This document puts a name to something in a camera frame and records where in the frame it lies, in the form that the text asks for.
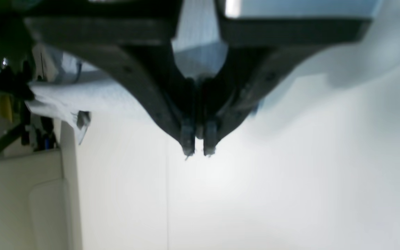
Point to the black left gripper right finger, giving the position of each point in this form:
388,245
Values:
260,54

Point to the grey T-shirt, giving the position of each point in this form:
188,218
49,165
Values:
198,52

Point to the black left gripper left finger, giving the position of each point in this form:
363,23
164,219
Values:
137,53

